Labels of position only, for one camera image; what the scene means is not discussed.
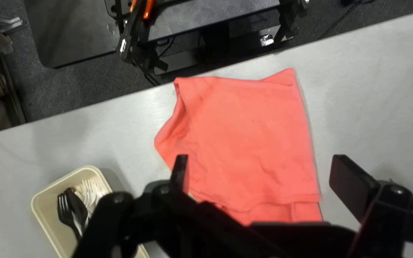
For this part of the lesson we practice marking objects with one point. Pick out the orange shirt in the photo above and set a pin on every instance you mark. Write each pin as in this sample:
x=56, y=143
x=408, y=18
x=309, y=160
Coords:
x=244, y=144

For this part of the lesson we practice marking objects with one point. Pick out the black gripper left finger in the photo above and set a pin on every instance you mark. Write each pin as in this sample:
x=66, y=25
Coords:
x=180, y=173

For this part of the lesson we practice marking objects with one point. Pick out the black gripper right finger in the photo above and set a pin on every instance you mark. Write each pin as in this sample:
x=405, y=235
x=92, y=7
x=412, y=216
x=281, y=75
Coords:
x=352, y=184

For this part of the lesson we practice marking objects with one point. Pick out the black plastic spoon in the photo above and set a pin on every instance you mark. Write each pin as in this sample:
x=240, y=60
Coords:
x=78, y=209

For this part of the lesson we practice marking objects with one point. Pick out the black plastic fork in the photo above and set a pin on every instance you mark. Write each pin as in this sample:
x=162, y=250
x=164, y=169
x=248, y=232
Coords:
x=65, y=210

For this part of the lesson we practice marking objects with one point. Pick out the beige plastic tray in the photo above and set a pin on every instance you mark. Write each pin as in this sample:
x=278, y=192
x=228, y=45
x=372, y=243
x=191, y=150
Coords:
x=49, y=206

